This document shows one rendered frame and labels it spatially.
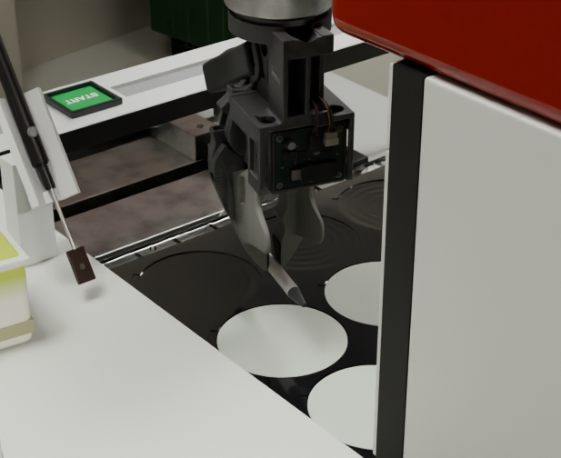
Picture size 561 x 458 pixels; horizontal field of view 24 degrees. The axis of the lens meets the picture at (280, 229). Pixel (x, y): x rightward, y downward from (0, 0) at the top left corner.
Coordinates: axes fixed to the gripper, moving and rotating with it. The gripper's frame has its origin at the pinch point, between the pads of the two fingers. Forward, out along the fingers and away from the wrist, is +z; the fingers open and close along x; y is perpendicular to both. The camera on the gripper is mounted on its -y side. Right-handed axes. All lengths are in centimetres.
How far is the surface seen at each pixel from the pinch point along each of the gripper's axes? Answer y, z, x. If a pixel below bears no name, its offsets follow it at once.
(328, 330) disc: 4.4, 5.7, 3.2
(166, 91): -31.5, -0.2, 1.8
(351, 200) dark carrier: -14.7, 5.8, 13.9
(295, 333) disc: 3.9, 5.7, 0.6
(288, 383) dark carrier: 9.8, 5.6, -2.4
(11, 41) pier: -256, 79, 26
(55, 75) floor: -271, 97, 40
